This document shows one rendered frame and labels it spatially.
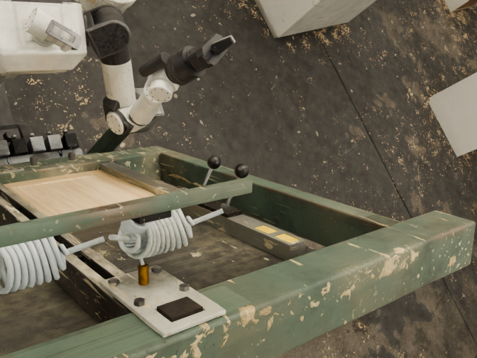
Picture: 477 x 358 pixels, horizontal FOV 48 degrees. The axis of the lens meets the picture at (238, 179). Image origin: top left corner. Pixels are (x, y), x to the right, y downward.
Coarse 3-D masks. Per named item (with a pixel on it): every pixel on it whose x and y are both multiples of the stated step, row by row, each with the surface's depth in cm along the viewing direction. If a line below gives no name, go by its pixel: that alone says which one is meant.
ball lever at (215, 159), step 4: (212, 156) 144; (216, 156) 145; (208, 160) 144; (212, 160) 144; (216, 160) 144; (220, 160) 145; (208, 164) 144; (212, 164) 144; (216, 164) 144; (220, 164) 145; (212, 168) 145; (208, 172) 145; (208, 176) 145; (204, 180) 145; (204, 184) 144
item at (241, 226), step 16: (128, 176) 170; (144, 176) 170; (160, 192) 156; (192, 208) 143; (224, 224) 133; (240, 224) 128; (256, 224) 127; (256, 240) 124; (272, 240) 119; (304, 240) 118; (288, 256) 116
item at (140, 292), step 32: (0, 192) 143; (0, 224) 133; (128, 224) 75; (96, 256) 100; (64, 288) 102; (96, 288) 89; (128, 288) 79; (160, 288) 79; (192, 288) 80; (160, 320) 71; (192, 320) 71
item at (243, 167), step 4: (240, 164) 136; (244, 164) 136; (236, 168) 135; (240, 168) 135; (244, 168) 135; (248, 168) 136; (236, 172) 135; (240, 172) 135; (244, 172) 135; (248, 172) 136; (240, 176) 135; (244, 176) 135; (228, 200) 135; (224, 204) 135; (228, 204) 135; (220, 208) 136; (224, 208) 134; (228, 208) 134
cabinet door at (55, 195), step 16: (64, 176) 177; (80, 176) 177; (96, 176) 178; (112, 176) 178; (16, 192) 158; (32, 192) 160; (48, 192) 160; (64, 192) 160; (80, 192) 160; (96, 192) 160; (112, 192) 160; (128, 192) 159; (144, 192) 160; (48, 208) 145; (64, 208) 146; (80, 208) 146
